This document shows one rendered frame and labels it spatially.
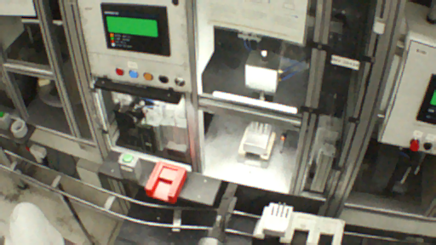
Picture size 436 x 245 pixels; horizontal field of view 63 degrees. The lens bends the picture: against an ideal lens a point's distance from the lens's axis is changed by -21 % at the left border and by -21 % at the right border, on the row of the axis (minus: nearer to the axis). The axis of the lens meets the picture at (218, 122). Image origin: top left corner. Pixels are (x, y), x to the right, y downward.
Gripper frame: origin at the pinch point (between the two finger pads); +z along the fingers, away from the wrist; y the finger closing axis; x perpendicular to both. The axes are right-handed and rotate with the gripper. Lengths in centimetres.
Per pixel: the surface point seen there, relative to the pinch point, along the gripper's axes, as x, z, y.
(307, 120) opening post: -20.4, 22.7, 21.5
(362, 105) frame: -39, 22, 35
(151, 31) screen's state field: 32, 18, 51
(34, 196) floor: 159, 19, -112
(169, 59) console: 27, 21, 38
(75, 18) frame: 66, 22, 52
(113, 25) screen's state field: 46, 18, 53
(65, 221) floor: 122, 11, -112
